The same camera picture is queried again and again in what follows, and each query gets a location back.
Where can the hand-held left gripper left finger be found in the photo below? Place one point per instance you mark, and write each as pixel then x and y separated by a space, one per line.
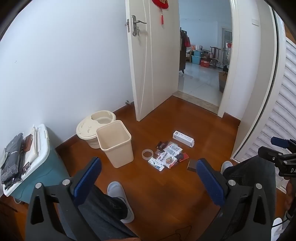
pixel 87 179

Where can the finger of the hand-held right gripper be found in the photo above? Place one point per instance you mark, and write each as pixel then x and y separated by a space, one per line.
pixel 278 142
pixel 268 153

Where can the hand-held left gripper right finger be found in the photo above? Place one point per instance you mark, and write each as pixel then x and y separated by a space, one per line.
pixel 211 183

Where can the beige square trash bin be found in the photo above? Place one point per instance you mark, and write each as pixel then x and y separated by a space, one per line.
pixel 115 144

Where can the clear tape roll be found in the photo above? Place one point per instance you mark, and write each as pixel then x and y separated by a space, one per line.
pixel 148 154

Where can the person's right hand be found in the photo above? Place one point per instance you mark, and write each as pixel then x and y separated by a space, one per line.
pixel 291 197

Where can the small brown box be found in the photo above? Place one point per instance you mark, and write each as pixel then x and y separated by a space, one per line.
pixel 191 165

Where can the dark red flat packet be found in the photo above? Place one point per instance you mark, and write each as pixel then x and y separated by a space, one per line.
pixel 182 157

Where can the person's left leg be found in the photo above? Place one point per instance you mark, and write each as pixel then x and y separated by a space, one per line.
pixel 99 217

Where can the white louvered closet door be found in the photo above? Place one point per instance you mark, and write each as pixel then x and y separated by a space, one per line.
pixel 284 97

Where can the teal storage box white lid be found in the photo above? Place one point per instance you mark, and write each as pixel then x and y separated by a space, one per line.
pixel 44 166

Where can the clear printed snack packet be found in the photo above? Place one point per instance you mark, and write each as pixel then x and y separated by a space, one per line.
pixel 170 160

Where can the long white cardboard box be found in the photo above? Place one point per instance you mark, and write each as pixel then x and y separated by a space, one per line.
pixel 183 138

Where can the beige round lidded bucket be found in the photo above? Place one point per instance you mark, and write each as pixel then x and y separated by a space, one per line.
pixel 92 126

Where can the white blue packet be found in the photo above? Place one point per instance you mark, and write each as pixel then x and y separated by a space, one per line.
pixel 155 164

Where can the small dark packet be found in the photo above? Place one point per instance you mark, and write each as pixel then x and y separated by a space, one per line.
pixel 165 143

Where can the brown flat pouch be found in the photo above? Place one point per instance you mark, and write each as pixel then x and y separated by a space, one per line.
pixel 28 141

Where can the stack of black packets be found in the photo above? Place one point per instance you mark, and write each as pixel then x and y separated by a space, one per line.
pixel 11 160

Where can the brown wooden cabinet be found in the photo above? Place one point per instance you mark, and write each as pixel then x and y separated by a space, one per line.
pixel 223 82

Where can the dark wooden chair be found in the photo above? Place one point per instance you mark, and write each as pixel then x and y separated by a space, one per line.
pixel 214 56

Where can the red crate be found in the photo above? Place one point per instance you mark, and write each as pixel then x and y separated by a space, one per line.
pixel 205 63

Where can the glass panel door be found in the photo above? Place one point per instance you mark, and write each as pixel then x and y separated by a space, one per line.
pixel 226 44

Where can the teal plastic bin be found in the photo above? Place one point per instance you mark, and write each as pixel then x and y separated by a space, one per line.
pixel 198 56

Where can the coat rack with clothes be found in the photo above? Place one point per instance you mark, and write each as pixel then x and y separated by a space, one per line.
pixel 183 51

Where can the red hanging ornament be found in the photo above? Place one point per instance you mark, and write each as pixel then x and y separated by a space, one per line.
pixel 161 5

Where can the white door frame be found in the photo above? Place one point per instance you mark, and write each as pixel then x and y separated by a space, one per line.
pixel 242 58

